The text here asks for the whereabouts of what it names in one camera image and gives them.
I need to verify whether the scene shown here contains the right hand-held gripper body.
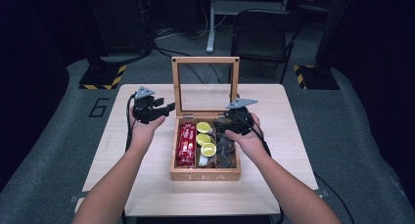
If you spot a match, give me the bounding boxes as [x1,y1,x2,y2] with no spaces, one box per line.
[224,97,258,136]

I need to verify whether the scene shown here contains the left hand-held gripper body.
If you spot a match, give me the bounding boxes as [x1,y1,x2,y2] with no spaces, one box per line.
[131,85,161,125]

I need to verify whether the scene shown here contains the dark brown packet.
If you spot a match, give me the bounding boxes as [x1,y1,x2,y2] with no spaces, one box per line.
[215,131,238,169]

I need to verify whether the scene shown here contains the wooden box with glass lid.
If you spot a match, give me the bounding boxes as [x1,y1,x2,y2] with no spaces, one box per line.
[169,56,243,182]

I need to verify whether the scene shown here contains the person's left hand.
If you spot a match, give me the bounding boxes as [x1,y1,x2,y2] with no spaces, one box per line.
[128,107,167,151]

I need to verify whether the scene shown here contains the person's right hand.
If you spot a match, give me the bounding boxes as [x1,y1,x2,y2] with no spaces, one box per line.
[224,112,272,163]

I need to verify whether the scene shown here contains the red packet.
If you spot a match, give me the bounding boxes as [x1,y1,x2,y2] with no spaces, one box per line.
[185,123,198,168]
[175,122,191,167]

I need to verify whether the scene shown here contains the black stand with striped base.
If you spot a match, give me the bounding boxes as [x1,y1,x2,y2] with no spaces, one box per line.
[77,0,128,91]
[292,0,357,91]

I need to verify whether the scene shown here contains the black folding chair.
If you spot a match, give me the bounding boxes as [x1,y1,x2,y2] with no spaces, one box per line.
[230,9,303,85]

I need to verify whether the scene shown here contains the black cabinet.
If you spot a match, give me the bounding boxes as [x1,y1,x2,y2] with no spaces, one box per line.
[97,0,155,57]

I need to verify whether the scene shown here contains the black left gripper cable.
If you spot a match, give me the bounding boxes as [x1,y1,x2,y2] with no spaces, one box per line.
[120,92,137,224]

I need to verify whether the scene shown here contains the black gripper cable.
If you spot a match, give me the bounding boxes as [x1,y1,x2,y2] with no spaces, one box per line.
[120,92,137,224]
[239,114,356,224]

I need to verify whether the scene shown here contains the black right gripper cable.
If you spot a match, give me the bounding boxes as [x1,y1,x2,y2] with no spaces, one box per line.
[239,114,356,224]

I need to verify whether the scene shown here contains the black floor cable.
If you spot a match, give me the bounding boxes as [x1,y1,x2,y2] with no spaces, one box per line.
[107,37,226,85]

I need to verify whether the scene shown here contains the white floor cables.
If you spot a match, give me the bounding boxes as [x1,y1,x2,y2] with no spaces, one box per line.
[154,0,229,41]

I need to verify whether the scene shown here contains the grey metal desk frame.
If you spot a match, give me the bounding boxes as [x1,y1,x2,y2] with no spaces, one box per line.
[206,0,292,54]

